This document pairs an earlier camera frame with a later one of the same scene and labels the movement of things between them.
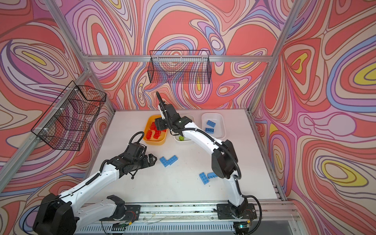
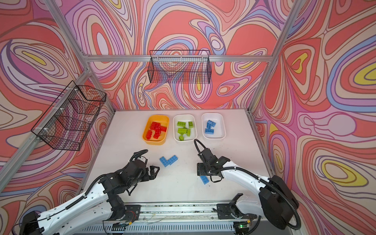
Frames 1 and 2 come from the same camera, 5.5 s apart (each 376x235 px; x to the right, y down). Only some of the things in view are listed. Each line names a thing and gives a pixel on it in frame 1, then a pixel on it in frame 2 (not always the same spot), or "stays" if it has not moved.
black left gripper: (145, 157) -> (153, 175)
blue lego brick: (209, 130) stays
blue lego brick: (204, 178) stays
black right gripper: (159, 123) -> (200, 170)
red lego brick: (157, 134) stays
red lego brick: (153, 126) stays
